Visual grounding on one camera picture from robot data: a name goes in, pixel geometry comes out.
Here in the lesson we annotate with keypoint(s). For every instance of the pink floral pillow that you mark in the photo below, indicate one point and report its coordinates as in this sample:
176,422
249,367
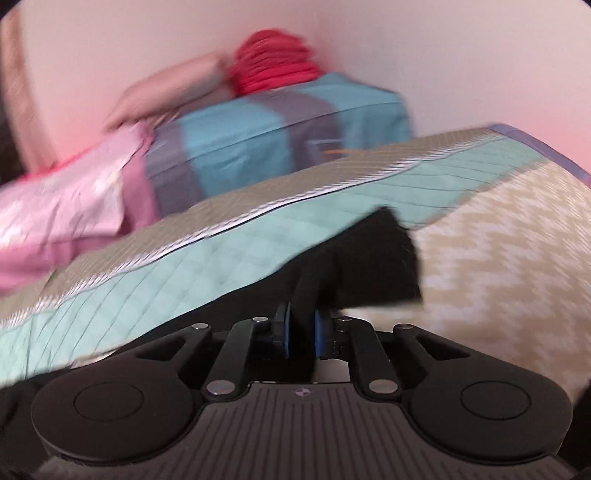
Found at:
60,207

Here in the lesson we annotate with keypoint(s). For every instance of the blue and grey striped pillow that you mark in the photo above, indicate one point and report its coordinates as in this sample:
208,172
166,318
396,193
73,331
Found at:
240,147

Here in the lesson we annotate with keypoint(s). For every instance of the red folded blanket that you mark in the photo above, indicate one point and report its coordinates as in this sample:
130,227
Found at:
272,60

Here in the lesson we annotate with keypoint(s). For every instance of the pale pink pillow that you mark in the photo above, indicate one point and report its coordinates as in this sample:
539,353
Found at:
175,83

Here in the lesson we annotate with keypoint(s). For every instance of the black pants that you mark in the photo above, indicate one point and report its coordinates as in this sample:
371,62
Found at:
369,258

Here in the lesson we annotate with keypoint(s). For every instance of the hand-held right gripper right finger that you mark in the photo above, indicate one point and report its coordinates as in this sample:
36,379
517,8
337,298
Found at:
321,334

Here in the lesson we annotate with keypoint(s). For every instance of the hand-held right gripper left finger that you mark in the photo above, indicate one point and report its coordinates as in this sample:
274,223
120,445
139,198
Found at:
282,332

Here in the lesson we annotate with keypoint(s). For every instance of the beige pink curtain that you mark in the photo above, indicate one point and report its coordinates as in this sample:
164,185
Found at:
18,92

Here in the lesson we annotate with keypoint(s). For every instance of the teal and beige quilted bedspread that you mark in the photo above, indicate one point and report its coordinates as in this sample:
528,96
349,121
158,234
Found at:
485,254

